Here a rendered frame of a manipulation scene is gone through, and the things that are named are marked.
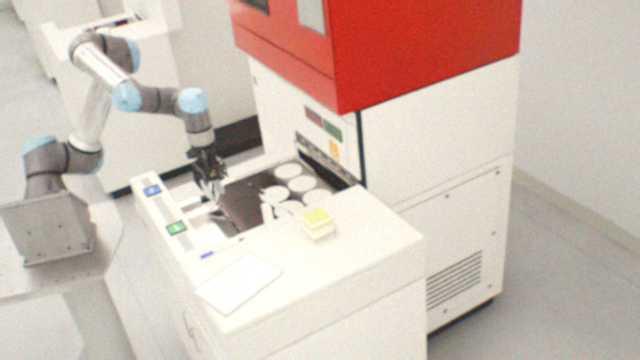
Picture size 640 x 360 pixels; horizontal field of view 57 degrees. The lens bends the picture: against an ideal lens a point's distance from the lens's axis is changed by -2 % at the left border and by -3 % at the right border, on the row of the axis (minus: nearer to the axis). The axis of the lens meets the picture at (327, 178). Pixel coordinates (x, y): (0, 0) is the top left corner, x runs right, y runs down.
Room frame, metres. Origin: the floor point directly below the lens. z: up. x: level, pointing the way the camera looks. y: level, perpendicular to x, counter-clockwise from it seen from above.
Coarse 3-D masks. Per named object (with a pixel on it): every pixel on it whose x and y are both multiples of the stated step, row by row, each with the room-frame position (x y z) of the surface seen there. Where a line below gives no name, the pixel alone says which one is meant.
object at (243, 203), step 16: (256, 176) 1.86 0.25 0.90; (272, 176) 1.85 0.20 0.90; (240, 192) 1.77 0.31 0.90; (256, 192) 1.76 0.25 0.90; (304, 192) 1.72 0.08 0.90; (240, 208) 1.67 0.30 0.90; (256, 208) 1.66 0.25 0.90; (272, 208) 1.65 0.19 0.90; (240, 224) 1.58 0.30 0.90; (256, 224) 1.57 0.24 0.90
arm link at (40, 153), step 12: (24, 144) 1.80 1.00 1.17; (36, 144) 1.79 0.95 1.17; (48, 144) 1.80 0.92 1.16; (60, 144) 1.84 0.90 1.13; (24, 156) 1.77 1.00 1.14; (36, 156) 1.76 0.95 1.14; (48, 156) 1.77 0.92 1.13; (60, 156) 1.80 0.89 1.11; (24, 168) 1.75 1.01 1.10; (36, 168) 1.73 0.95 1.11; (48, 168) 1.74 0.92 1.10; (60, 168) 1.78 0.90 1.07
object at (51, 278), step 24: (96, 216) 1.84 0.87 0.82; (96, 240) 1.69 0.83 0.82; (120, 240) 1.69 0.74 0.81; (0, 264) 1.62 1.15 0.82; (48, 264) 1.59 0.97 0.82; (72, 264) 1.57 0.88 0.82; (96, 264) 1.56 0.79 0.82; (0, 288) 1.49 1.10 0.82; (24, 288) 1.48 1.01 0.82; (48, 288) 1.47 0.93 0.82; (72, 288) 1.49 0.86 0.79
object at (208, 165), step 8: (200, 152) 1.51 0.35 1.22; (208, 152) 1.48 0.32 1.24; (200, 160) 1.52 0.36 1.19; (208, 160) 1.50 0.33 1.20; (216, 160) 1.50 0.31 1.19; (200, 168) 1.48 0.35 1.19; (208, 168) 1.47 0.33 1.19; (216, 168) 1.49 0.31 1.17; (200, 176) 1.51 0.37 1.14; (208, 176) 1.48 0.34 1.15; (216, 176) 1.49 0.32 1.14; (224, 176) 1.49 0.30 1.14
